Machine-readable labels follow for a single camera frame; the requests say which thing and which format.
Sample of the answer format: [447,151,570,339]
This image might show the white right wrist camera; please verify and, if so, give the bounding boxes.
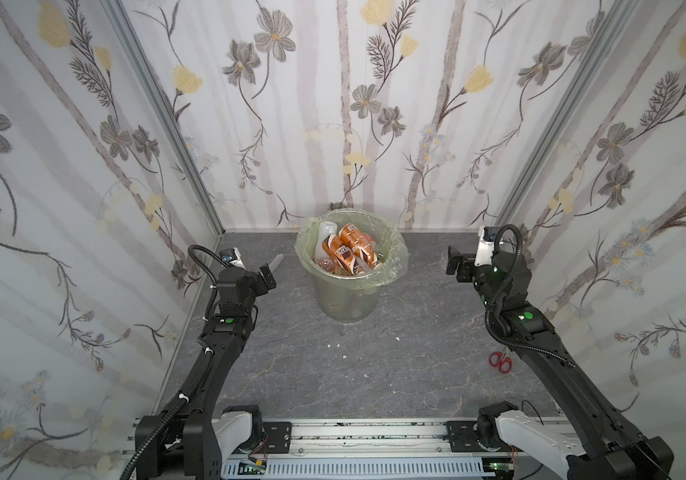
[475,226,500,267]

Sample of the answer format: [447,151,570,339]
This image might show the red handled scissors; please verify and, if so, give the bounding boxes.
[488,350,513,374]

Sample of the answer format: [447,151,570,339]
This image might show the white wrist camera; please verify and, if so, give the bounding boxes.
[475,226,500,267]
[218,247,246,270]

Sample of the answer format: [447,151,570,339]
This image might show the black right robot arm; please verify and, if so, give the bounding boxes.
[446,224,674,479]

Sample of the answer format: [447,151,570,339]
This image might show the green plastic waste bin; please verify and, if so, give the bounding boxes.
[295,208,409,323]

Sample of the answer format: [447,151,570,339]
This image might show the brown bottle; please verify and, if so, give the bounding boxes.
[339,223,379,268]
[325,235,361,276]

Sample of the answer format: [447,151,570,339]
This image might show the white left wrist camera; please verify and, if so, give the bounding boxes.
[218,247,246,270]

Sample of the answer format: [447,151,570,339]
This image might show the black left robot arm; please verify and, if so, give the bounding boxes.
[121,244,277,479]

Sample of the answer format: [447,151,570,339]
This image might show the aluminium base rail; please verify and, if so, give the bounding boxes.
[120,417,596,480]

